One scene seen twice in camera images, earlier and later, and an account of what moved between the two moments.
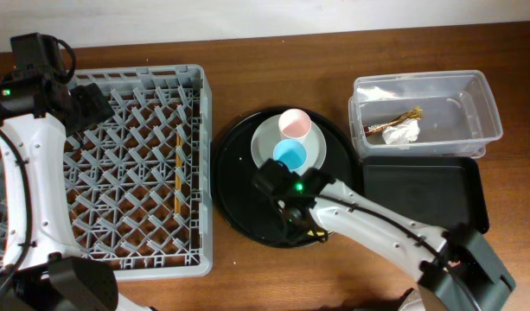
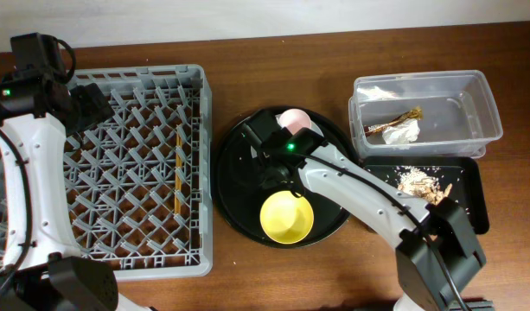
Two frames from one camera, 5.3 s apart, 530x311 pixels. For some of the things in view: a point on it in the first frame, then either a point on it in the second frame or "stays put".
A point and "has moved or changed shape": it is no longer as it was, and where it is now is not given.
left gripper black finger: x=91 y=105 stays put
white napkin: x=401 y=134 stays put
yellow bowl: x=318 y=233 has moved or changed shape
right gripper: x=270 y=178 -> x=259 y=127
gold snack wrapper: x=415 y=113 stays put
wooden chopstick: x=177 y=195 stays put
